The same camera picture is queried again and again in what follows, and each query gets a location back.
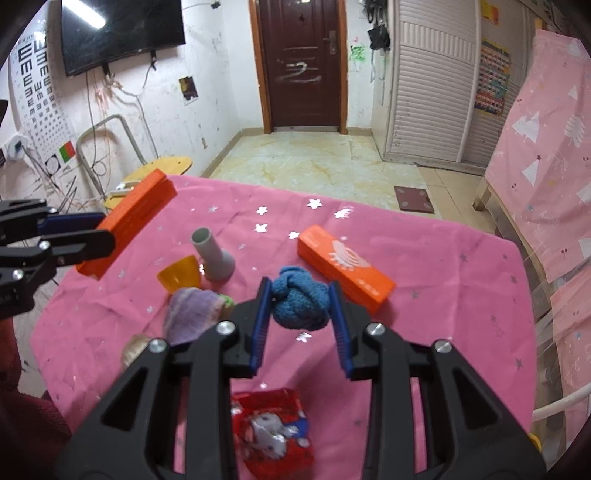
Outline long orange box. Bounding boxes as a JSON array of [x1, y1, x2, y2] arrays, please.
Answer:
[[76, 169, 177, 279]]

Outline red snack wrapper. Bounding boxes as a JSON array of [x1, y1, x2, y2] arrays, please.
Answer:
[[231, 388, 315, 479]]

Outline purple green sock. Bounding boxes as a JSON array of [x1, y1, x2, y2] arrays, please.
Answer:
[[163, 287, 235, 346]]

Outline blue sock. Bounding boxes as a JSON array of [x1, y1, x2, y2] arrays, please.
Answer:
[[271, 266, 329, 331]]

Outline short orange box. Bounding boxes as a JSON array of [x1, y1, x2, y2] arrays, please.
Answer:
[[297, 225, 396, 314]]

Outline yellow trash bin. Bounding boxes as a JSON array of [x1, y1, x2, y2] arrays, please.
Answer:
[[528, 433, 542, 451]]

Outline white metal chair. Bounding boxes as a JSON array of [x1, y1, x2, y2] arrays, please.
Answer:
[[532, 390, 590, 422]]

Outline cream rolled sock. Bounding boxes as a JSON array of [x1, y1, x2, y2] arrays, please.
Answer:
[[121, 334, 151, 370]]

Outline yellow plastic cup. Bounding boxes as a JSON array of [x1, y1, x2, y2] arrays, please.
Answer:
[[157, 255, 201, 294]]

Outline yellow wooden folding chair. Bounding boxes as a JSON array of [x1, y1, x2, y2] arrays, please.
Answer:
[[75, 114, 192, 211]]

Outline eye chart poster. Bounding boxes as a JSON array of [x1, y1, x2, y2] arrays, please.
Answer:
[[9, 5, 75, 176]]

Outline grey plastic tube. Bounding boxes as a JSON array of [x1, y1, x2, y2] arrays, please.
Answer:
[[190, 227, 235, 282]]

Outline pink tree pattern curtain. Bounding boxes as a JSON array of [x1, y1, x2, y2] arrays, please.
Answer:
[[484, 29, 591, 444]]

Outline dark brown door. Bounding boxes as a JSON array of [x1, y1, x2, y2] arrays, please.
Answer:
[[249, 1, 349, 134]]

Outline white louvered wardrobe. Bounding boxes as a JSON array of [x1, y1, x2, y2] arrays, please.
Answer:
[[372, 1, 534, 174]]

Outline black hanging bags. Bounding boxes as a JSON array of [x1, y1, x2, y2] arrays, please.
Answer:
[[363, 0, 391, 51]]

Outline wall mounted black television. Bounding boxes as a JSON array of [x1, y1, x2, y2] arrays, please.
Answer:
[[60, 0, 185, 77]]

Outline wooden bed frame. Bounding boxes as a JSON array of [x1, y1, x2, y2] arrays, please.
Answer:
[[472, 177, 554, 295]]

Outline colourful wall poster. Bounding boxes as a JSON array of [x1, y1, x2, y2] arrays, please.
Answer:
[[475, 40, 511, 116]]

